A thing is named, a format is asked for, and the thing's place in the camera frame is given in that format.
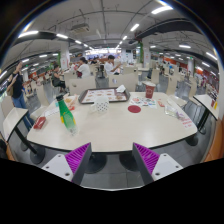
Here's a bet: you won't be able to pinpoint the colourful printed flyer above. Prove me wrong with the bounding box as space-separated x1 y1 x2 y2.
129 96 158 109

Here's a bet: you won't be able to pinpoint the beige canteen chairs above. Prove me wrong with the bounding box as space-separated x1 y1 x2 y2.
1 63 208 118

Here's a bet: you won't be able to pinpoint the dark tray with paper liner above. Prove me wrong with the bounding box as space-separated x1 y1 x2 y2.
78 87 131 105

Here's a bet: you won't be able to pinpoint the green plastic drink bottle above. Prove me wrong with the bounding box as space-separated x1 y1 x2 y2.
55 94 79 136

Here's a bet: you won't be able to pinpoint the clear plastic bag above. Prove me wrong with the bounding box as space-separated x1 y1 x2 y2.
164 104 179 118

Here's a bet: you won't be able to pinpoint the flat round red coaster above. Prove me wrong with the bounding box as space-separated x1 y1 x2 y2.
127 104 142 114

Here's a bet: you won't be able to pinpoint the small red box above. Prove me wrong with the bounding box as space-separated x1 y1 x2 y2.
32 116 48 130

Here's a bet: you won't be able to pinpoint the ceiling lights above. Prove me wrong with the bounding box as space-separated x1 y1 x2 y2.
0 4 219 78

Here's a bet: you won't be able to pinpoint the ceiling air conditioning unit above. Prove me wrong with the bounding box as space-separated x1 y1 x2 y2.
69 22 91 34

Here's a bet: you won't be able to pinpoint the red paper cup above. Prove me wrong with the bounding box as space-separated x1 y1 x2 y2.
143 81 157 100

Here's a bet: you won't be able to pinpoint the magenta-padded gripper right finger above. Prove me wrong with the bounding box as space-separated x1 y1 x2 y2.
132 142 184 186

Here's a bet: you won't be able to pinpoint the person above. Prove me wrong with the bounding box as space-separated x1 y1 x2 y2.
103 54 123 76
75 57 92 79
50 64 67 91
6 61 34 126

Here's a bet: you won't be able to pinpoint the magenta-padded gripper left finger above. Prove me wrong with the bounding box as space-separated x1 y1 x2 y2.
41 142 93 186

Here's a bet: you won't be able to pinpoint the white paper slip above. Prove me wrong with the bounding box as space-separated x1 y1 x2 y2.
44 106 61 118

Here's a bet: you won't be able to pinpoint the white napkin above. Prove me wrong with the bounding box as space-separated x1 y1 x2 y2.
115 84 127 94

